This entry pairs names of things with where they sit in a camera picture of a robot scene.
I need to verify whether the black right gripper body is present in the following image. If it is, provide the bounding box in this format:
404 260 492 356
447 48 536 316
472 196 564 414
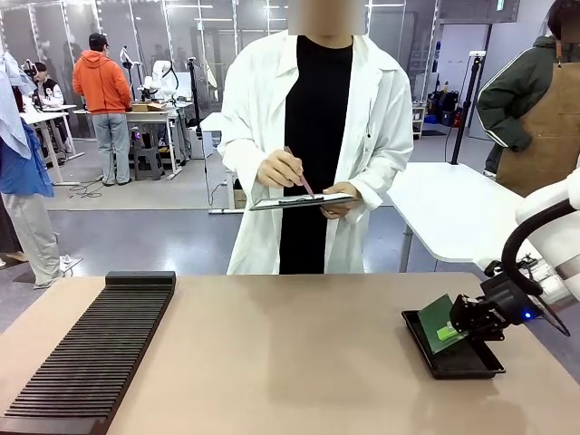
470 274 540 341

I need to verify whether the green PCB board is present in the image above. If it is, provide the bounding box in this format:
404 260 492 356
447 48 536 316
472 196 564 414
416 293 470 354

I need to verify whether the grey clipboard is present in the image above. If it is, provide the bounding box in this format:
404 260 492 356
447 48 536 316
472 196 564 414
248 192 357 212

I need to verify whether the pink pen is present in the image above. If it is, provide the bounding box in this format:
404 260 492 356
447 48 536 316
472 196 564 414
284 145 316 199

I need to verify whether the person's left forearm white sleeve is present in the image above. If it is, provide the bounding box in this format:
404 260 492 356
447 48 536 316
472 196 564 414
353 135 414 212

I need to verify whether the person's right forearm white sleeve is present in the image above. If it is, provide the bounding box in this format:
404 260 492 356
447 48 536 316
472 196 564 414
217 126 273 182

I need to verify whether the black slotted PCB rack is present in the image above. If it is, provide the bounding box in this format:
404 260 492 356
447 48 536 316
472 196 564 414
0 270 177 435

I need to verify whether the person's left hand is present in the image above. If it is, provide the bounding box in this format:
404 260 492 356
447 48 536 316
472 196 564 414
319 180 363 221

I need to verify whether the person's right hand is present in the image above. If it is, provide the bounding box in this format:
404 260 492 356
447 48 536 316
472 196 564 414
256 149 305 189

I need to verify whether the black plastic tray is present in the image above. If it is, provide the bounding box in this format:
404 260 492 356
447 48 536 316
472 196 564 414
401 309 507 381

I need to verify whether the white rounded table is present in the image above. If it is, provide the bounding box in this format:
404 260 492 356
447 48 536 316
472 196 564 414
387 161 536 273

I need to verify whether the black tripod pole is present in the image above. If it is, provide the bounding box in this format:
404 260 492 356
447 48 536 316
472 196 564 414
446 50 487 165

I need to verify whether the person in brown apron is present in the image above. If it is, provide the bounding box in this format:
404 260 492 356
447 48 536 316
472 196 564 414
475 0 580 198

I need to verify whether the person in white lab coat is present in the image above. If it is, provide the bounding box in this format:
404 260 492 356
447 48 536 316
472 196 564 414
217 0 414 276

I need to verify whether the white standing desk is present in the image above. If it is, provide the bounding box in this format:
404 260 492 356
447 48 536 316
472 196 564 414
198 111 248 215

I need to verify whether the black plastic stool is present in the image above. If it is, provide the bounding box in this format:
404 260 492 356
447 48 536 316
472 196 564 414
132 147 165 181

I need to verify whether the white workbench with metal legs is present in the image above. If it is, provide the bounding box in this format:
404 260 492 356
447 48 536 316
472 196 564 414
72 101 196 181

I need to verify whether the person in orange hoodie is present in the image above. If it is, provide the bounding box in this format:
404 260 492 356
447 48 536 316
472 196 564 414
72 32 133 187

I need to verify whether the person in blue shirt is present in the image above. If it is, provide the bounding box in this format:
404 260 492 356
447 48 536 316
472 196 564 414
0 49 85 290

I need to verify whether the small white desk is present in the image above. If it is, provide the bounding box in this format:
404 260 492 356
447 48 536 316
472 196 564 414
20 103 86 186

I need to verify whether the seated person in varsity jacket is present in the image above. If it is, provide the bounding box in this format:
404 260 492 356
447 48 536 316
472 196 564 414
26 62 64 110

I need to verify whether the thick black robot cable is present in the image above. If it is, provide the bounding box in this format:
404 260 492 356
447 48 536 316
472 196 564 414
500 198 575 337

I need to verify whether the black camera stand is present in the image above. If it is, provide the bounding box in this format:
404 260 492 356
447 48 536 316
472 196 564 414
186 56 206 160

